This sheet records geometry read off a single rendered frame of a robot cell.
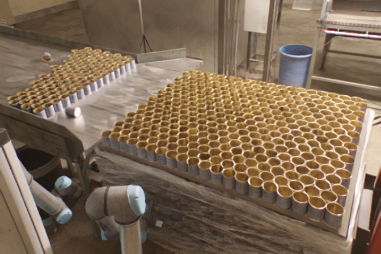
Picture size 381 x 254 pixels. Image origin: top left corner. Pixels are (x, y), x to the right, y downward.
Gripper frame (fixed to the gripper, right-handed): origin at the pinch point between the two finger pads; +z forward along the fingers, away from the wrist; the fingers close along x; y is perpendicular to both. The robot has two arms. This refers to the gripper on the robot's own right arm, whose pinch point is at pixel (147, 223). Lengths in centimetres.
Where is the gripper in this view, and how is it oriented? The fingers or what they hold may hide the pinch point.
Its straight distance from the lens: 206.1
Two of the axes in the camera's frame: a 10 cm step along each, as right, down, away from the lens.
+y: -2.9, 7.9, -5.4
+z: 0.3, 5.7, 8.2
